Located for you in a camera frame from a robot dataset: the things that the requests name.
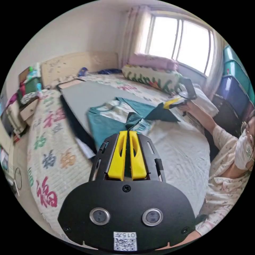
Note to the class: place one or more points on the folded pink blanket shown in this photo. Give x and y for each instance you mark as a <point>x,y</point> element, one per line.
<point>153,60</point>

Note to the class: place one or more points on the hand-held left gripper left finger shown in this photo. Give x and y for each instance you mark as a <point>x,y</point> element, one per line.
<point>116,159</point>

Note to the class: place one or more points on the person's left forearm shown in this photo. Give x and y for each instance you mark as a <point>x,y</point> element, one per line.
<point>203,229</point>

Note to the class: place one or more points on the window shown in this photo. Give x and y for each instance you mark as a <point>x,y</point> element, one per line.
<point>179,39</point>

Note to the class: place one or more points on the white and green t-shirt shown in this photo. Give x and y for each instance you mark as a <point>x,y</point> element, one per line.
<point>105,121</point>

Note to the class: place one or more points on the blue plastic storage box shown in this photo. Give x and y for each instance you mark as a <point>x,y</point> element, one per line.
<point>233,95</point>

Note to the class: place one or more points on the bed with printed quilt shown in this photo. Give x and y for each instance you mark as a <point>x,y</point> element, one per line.
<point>51,151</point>

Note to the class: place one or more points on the person's right hand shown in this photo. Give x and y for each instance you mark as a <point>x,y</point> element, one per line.
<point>188,107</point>

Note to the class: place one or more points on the black-framed flat board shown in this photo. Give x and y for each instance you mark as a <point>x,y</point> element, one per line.
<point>68,83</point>

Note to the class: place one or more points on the pale curtain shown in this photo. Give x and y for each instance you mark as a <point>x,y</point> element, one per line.
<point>132,35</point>

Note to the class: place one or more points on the person's right forearm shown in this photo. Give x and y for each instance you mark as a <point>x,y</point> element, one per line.
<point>217,127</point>

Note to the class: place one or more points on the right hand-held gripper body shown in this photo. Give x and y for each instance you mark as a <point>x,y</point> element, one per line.
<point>184,98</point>

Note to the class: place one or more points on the white pillow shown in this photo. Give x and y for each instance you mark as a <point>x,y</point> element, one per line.
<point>205,101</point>

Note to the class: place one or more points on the teal plastic storage box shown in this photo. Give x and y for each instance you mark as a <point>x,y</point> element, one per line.
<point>238,73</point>
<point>229,53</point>

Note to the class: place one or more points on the cluttered bedside cabinet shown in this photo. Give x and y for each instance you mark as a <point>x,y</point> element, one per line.
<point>26,93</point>

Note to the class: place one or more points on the black storage box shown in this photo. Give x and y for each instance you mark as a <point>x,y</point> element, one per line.
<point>225,115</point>

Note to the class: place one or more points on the grey folding board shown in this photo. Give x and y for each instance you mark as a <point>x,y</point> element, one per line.
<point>85,95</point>

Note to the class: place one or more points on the person's body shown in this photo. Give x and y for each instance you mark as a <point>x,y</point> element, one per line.
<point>229,171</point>

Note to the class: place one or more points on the rolled blanket with green print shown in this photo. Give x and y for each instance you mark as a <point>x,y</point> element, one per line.
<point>153,78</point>

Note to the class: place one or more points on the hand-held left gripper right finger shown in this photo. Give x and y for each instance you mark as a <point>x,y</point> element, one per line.
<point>137,161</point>

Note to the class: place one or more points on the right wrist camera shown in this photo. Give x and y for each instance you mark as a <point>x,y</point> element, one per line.
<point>189,86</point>

